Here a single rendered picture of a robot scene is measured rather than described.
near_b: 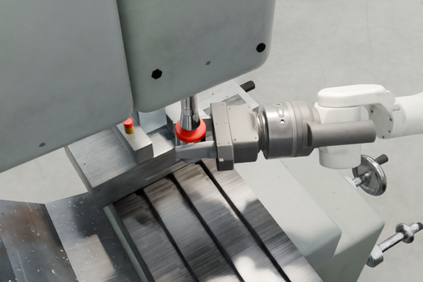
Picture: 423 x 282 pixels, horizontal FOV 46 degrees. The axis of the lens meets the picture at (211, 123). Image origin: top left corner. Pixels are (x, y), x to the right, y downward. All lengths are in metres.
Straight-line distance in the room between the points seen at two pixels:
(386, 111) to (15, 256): 0.63
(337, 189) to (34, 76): 0.88
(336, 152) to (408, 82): 1.94
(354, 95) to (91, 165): 0.45
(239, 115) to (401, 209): 1.48
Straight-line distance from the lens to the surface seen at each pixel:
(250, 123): 0.76
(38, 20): 0.40
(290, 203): 1.01
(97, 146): 0.91
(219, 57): 0.55
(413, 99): 0.87
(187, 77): 0.54
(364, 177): 1.35
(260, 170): 1.05
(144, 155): 0.86
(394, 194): 2.21
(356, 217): 1.16
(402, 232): 1.43
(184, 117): 0.72
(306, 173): 1.21
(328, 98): 0.77
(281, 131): 0.74
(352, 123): 0.75
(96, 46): 0.43
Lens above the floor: 1.72
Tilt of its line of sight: 48 degrees down
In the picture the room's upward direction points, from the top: straight up
